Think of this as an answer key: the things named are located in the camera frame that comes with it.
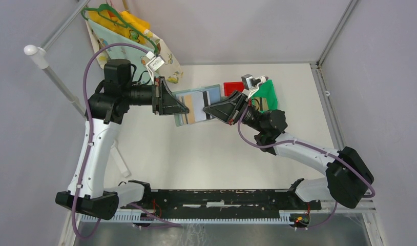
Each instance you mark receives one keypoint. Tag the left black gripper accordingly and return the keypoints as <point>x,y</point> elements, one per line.
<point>166,103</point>

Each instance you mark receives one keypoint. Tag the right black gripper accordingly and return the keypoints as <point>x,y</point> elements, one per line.
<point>224,109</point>

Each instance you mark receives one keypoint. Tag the white black-stripe card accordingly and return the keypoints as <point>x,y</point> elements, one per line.
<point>201,100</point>

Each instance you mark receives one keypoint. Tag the gold striped card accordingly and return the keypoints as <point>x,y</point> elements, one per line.
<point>256,103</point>

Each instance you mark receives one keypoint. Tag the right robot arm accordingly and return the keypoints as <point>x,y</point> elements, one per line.
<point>346,178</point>

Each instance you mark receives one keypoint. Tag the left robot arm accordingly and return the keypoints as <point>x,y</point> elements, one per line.
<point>112,99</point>

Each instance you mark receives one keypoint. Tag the gold card in holder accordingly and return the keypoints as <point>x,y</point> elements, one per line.
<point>190,117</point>

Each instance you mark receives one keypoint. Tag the red plastic bin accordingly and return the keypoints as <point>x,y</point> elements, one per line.
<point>230,87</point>

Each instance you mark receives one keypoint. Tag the cream printed cloth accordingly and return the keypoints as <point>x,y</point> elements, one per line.
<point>171,69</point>

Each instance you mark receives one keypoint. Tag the green plastic bin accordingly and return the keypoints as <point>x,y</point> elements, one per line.
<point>267,96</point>

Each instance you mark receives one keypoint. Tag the yellow cloth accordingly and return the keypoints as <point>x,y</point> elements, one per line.
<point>131,28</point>

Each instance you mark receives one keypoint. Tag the green clothes hanger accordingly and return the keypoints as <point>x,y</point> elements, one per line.
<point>147,33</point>

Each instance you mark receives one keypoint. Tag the light blue printed cloth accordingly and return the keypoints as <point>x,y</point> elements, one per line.
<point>123,44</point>

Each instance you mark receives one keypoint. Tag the white clothes rack pole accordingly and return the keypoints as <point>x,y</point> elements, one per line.
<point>37,55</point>

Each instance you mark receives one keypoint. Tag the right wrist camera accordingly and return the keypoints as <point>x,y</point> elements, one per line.
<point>252,84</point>

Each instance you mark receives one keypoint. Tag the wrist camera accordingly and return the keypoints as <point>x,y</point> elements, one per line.
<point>154,63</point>
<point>252,84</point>

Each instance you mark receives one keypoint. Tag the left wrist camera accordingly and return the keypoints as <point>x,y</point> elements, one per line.
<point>154,63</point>

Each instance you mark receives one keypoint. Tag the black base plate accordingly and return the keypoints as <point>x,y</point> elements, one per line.
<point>224,204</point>

